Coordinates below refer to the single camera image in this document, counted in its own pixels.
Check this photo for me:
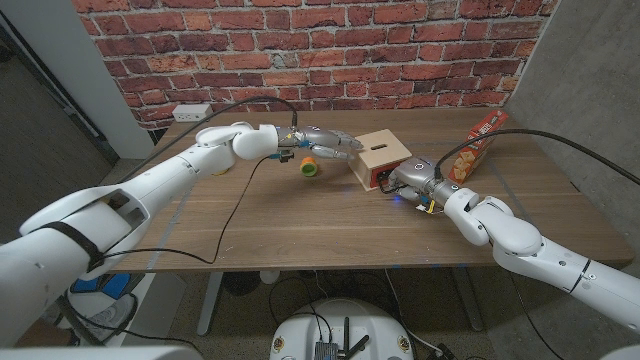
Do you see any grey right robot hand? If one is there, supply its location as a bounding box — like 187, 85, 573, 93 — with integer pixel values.
387, 157, 459, 205

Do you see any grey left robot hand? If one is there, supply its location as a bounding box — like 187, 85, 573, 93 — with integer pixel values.
277, 124, 365, 161

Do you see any wooden box with slot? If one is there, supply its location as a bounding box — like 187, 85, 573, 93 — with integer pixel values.
348, 128, 414, 192

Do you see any wooden drawer with red front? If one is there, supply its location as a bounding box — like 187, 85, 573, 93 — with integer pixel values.
370, 167, 397, 191

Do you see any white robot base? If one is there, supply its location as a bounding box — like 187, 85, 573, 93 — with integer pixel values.
269, 298, 415, 360

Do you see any black band on right arm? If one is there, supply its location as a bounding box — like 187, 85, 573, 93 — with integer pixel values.
568, 258, 593, 295

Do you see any red cracker package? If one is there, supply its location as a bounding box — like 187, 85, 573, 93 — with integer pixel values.
448, 109, 510, 185

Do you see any small grey computer box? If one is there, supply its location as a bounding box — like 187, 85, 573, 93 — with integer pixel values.
313, 341, 340, 360

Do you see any grey tape strip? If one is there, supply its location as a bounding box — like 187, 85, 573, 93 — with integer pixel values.
487, 162, 506, 201
146, 185, 196, 271

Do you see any red brick printed backdrop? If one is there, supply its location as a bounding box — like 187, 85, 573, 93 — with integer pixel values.
72, 0, 559, 131

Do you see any white power outlet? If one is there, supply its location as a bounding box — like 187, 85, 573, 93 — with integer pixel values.
171, 103, 214, 123

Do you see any grey table leg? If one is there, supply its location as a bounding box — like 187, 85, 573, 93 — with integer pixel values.
451, 267, 485, 332

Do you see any black power strip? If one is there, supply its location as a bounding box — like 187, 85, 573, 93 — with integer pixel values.
432, 342, 459, 360

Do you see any white table leg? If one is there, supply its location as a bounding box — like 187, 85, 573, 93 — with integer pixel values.
196, 271, 225, 337

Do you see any blue and white object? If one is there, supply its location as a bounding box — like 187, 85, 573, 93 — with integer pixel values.
64, 272, 146, 346

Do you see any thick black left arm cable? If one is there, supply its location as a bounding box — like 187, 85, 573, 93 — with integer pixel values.
117, 95, 300, 184

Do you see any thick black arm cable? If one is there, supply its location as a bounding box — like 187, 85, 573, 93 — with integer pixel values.
432, 128, 640, 187
117, 95, 300, 184

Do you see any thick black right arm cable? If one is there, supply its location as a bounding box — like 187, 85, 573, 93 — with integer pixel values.
432, 128, 640, 187

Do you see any thin black cable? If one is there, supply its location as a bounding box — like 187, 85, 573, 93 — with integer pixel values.
97, 154, 276, 265

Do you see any black strap on left arm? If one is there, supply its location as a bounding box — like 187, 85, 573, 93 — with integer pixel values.
37, 221, 106, 274

